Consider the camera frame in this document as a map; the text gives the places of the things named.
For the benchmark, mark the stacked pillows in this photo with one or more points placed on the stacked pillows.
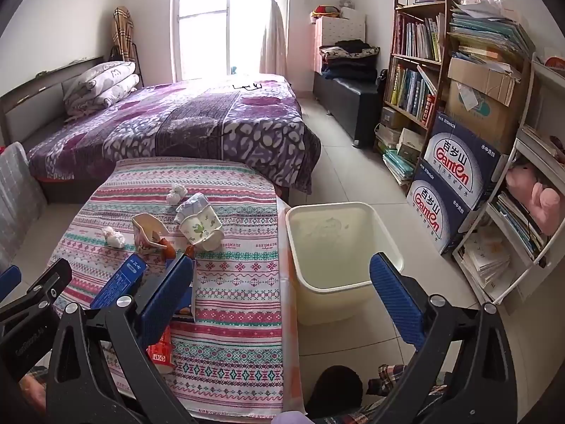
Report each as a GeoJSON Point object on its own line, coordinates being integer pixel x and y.
{"type": "Point", "coordinates": [101, 84]}

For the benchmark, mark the black bag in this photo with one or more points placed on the black bag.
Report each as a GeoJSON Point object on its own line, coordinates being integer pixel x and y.
{"type": "Point", "coordinates": [382, 80]}

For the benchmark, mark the red snack packet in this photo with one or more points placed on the red snack packet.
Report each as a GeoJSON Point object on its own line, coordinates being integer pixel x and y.
{"type": "Point", "coordinates": [161, 353]}

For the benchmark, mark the stack of white papers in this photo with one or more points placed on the stack of white papers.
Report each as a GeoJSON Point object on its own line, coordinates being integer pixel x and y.
{"type": "Point", "coordinates": [483, 260]}

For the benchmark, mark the orange brown wrapper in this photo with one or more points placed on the orange brown wrapper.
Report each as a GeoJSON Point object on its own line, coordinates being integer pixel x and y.
{"type": "Point", "coordinates": [170, 251]}

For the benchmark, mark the row of thin books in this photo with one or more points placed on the row of thin books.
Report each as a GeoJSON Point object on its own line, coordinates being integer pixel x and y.
{"type": "Point", "coordinates": [419, 37]}

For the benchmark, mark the wooden bookshelf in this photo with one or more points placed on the wooden bookshelf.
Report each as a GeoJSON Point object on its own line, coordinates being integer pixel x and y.
{"type": "Point", "coordinates": [448, 31]}

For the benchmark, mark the pink drawer cabinet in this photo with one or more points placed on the pink drawer cabinet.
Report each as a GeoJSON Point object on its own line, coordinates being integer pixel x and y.
{"type": "Point", "coordinates": [344, 31]}

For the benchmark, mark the cream plastic waste bin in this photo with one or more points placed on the cream plastic waste bin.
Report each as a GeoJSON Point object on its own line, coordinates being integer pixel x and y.
{"type": "Point", "coordinates": [344, 256]}

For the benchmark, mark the blue water bottle carton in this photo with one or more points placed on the blue water bottle carton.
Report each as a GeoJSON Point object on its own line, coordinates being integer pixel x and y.
{"type": "Point", "coordinates": [459, 163]}
{"type": "Point", "coordinates": [435, 216]}

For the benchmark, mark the beige plaid cloth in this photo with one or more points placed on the beige plaid cloth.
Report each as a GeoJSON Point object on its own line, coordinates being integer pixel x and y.
{"type": "Point", "coordinates": [123, 31]}

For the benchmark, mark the pink plush toy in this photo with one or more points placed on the pink plush toy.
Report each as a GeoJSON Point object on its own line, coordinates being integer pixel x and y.
{"type": "Point", "coordinates": [540, 201]}

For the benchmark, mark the black slipper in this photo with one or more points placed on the black slipper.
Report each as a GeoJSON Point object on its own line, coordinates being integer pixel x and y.
{"type": "Point", "coordinates": [335, 391]}

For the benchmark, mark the red yellow plush toy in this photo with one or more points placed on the red yellow plush toy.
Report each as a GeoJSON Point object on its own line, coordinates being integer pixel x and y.
{"type": "Point", "coordinates": [325, 11]}

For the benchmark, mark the stack of folded clothes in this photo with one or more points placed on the stack of folded clothes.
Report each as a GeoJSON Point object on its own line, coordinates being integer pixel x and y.
{"type": "Point", "coordinates": [348, 62]}

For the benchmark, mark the row of slanted books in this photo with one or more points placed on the row of slanted books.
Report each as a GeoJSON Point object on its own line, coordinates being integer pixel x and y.
{"type": "Point", "coordinates": [521, 223]}

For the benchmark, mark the blue drink carton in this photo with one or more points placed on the blue drink carton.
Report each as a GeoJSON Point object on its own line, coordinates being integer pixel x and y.
{"type": "Point", "coordinates": [117, 282]}

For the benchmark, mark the pink paper cup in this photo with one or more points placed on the pink paper cup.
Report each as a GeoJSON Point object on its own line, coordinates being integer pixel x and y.
{"type": "Point", "coordinates": [148, 234]}

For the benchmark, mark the pile of papers and folders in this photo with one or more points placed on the pile of papers and folders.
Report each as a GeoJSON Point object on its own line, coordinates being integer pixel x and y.
{"type": "Point", "coordinates": [490, 31]}

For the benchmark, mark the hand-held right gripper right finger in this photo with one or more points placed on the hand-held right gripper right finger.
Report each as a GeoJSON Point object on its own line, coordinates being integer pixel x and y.
{"type": "Point", "coordinates": [395, 300]}

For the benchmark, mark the black storage bench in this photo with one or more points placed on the black storage bench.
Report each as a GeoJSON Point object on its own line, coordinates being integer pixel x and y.
{"type": "Point", "coordinates": [348, 97]}

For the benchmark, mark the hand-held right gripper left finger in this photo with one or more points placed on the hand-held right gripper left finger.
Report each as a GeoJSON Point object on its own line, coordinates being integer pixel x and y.
{"type": "Point", "coordinates": [170, 285]}

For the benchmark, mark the floral paper cup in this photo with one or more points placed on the floral paper cup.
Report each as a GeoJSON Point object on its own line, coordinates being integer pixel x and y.
{"type": "Point", "coordinates": [198, 228]}

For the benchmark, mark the pale pink curtain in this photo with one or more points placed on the pale pink curtain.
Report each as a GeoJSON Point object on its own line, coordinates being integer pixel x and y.
{"type": "Point", "coordinates": [276, 31]}

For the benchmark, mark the black eyeglasses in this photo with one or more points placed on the black eyeglasses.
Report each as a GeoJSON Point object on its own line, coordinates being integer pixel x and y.
{"type": "Point", "coordinates": [247, 85]}

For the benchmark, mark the grey checked cloth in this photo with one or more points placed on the grey checked cloth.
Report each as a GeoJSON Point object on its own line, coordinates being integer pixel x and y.
{"type": "Point", "coordinates": [20, 203]}

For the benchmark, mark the stack of teal books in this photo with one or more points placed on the stack of teal books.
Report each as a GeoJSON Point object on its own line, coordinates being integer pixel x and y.
{"type": "Point", "coordinates": [397, 168]}

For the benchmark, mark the bed with purple blanket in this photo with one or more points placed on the bed with purple blanket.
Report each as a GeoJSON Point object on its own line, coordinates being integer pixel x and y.
{"type": "Point", "coordinates": [176, 115]}

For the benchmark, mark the white tissue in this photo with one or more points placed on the white tissue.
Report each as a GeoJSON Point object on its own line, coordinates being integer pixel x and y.
{"type": "Point", "coordinates": [176, 193]}
{"type": "Point", "coordinates": [112, 236]}

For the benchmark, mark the plaid pants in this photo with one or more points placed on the plaid pants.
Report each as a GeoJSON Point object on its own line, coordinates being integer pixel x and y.
{"type": "Point", "coordinates": [393, 375]}

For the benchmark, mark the brown cardboard box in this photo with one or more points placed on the brown cardboard box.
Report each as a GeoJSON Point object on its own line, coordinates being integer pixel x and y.
{"type": "Point", "coordinates": [490, 115]}

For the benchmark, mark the black metal clothes rack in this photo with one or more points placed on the black metal clothes rack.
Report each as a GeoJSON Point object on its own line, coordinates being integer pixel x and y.
{"type": "Point", "coordinates": [137, 68]}

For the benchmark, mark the row of thick books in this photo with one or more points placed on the row of thick books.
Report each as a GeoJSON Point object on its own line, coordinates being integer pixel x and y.
{"type": "Point", "coordinates": [410, 92]}

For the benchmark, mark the bright window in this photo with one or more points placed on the bright window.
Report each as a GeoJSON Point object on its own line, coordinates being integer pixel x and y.
{"type": "Point", "coordinates": [212, 17]}

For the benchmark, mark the dark wooden headboard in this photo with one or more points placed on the dark wooden headboard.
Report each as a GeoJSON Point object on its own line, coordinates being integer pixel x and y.
{"type": "Point", "coordinates": [31, 86]}

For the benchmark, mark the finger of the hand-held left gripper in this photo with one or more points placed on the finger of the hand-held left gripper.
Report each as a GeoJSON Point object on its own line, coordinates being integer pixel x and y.
{"type": "Point", "coordinates": [9, 279]}
{"type": "Point", "coordinates": [44, 283]}

